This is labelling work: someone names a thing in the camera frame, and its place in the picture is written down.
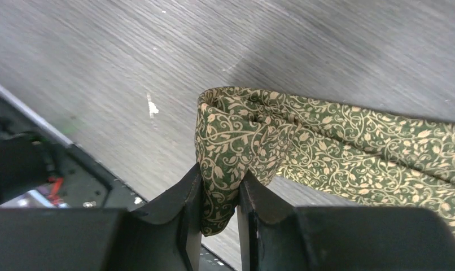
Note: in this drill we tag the aluminium frame rail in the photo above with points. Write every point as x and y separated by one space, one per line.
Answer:
81 181

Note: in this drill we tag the green floral patterned tie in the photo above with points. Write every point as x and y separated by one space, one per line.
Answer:
372 158

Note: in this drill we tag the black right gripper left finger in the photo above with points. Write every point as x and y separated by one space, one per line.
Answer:
163 234

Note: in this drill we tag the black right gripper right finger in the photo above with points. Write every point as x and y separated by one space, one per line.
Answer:
274 235

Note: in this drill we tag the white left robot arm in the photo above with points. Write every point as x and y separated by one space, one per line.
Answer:
26 162

